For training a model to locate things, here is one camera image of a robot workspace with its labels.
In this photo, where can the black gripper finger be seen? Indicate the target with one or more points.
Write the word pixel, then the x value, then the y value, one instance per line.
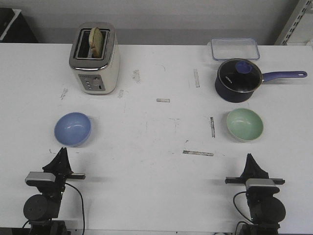
pixel 247 172
pixel 57 165
pixel 255 170
pixel 68 169

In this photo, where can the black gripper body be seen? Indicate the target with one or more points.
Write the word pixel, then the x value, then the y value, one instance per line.
pixel 241 181
pixel 56 190

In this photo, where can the blue bowl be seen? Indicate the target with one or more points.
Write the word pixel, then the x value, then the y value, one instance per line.
pixel 73 129

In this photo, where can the green bowl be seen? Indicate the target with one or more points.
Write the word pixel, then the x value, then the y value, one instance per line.
pixel 244 124

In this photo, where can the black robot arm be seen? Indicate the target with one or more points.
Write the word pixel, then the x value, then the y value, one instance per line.
pixel 42 210
pixel 266 211

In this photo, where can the dark blue saucepan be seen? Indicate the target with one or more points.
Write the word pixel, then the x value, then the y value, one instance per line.
pixel 237 97

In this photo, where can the cream two-slot toaster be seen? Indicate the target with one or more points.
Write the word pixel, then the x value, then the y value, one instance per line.
pixel 96 76

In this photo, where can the glass pot lid blue knob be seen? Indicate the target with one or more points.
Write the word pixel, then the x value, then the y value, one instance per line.
pixel 240 75

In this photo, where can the clear plastic container blue rim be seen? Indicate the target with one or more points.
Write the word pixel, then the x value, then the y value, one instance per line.
pixel 229 48

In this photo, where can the toast slice in toaster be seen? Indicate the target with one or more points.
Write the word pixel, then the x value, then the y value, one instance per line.
pixel 96 41

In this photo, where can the white perforated metal rack post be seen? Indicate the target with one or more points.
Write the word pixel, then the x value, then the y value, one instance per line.
pixel 298 30

